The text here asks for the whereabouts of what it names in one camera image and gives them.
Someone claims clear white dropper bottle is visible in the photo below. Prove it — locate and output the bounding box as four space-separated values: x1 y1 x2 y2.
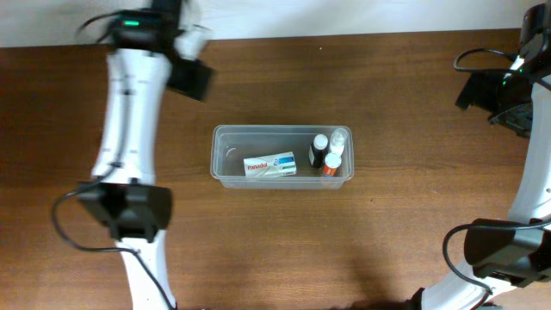
329 127 348 157

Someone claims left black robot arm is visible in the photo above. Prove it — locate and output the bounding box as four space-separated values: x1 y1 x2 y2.
69 1 214 309

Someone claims white medicine box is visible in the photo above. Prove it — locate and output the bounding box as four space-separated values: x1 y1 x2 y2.
243 152 297 178

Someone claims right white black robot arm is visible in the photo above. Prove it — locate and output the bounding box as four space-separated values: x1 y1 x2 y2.
406 2 550 310

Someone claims dark bottle white cap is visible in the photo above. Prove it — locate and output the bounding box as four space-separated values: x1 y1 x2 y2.
308 134 328 169

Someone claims clear plastic container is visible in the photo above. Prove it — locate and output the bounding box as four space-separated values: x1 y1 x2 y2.
210 125 354 189

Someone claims right black camera cable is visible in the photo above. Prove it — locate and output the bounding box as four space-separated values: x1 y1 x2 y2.
442 46 551 310

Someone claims orange tube white cap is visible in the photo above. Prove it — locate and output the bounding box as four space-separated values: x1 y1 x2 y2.
321 152 342 187

